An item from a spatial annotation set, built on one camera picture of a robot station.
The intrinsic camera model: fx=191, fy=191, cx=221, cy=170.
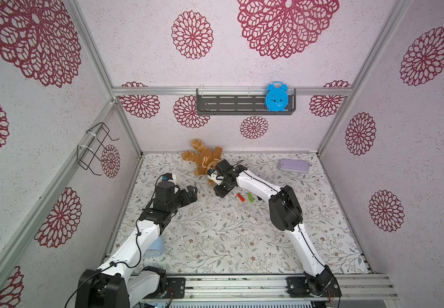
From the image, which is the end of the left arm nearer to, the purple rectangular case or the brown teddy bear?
the brown teddy bear

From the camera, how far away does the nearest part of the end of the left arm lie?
72cm

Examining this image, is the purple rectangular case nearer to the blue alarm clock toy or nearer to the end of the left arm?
the blue alarm clock toy

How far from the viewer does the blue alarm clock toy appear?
893mm

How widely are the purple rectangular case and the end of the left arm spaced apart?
61cm

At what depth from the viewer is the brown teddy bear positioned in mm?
1083

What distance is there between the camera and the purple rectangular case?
3.74 ft

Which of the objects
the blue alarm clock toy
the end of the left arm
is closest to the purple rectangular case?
the blue alarm clock toy

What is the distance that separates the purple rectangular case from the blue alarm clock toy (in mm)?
353

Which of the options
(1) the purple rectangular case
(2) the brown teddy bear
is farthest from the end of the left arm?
(1) the purple rectangular case

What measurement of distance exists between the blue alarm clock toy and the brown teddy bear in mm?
373

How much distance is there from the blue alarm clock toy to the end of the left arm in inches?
20.8

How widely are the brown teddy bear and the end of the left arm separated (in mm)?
307

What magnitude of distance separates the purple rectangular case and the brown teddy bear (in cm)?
37
